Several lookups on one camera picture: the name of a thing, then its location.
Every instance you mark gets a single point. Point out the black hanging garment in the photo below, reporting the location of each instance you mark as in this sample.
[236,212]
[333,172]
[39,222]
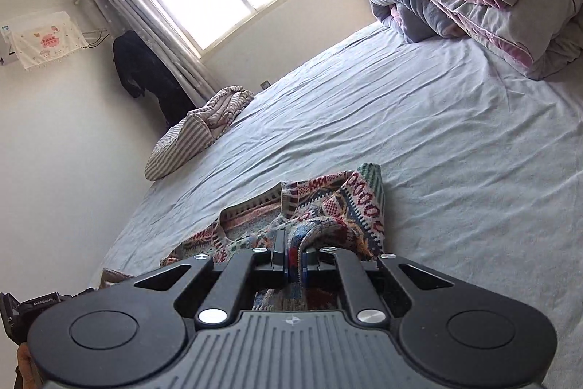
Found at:
[140,70]

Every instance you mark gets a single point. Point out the striped brown white pillow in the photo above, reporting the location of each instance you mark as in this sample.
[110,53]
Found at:
[196,132]

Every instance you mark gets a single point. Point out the grey bed sheet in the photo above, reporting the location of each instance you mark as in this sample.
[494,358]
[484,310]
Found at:
[482,168]

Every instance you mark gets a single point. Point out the grey curtain left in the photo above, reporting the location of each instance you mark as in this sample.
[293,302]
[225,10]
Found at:
[139,16]

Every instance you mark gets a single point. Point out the left hand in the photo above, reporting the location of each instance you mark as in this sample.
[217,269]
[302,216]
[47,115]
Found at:
[26,374]

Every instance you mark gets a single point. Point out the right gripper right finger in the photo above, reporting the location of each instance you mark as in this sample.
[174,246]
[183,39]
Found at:
[339,271]

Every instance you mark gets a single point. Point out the colourful patterned knit cardigan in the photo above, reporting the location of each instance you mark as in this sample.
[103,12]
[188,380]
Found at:
[344,210]

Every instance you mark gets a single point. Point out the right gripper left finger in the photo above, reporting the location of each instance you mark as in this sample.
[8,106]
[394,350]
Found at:
[247,272]

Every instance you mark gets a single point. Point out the covered wall air conditioner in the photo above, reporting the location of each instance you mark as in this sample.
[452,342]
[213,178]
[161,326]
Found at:
[43,39]

